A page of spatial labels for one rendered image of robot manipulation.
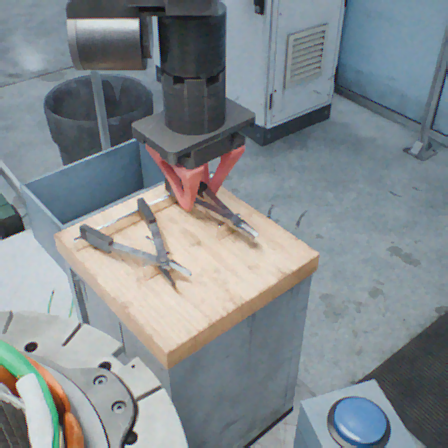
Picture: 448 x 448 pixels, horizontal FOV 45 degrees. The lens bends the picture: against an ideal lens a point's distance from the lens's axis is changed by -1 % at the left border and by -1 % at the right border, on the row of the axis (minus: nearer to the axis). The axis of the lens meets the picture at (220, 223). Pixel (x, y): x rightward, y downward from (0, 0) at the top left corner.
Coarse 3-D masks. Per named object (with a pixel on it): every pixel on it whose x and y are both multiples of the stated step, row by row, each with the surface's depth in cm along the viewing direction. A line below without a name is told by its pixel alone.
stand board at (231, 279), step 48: (144, 240) 56; (192, 240) 56; (240, 240) 56; (288, 240) 56; (96, 288) 53; (144, 288) 51; (192, 288) 51; (240, 288) 51; (288, 288) 54; (144, 336) 47; (192, 336) 47
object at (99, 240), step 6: (84, 228) 53; (90, 228) 53; (84, 234) 53; (90, 234) 52; (96, 234) 52; (102, 234) 52; (84, 240) 54; (90, 240) 53; (96, 240) 52; (102, 240) 52; (108, 240) 51; (96, 246) 53; (102, 246) 52; (108, 252) 52
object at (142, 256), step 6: (108, 246) 52; (114, 246) 52; (120, 246) 52; (126, 246) 52; (120, 252) 51; (126, 252) 51; (132, 252) 51; (138, 252) 51; (144, 252) 51; (138, 258) 51; (144, 258) 50; (150, 258) 50; (156, 258) 50; (156, 264) 50
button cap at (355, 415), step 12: (336, 408) 44; (348, 408) 43; (360, 408) 43; (372, 408) 43; (336, 420) 43; (348, 420) 43; (360, 420) 43; (372, 420) 43; (384, 420) 43; (348, 432) 42; (360, 432) 42; (372, 432) 42; (360, 444) 42; (372, 444) 42
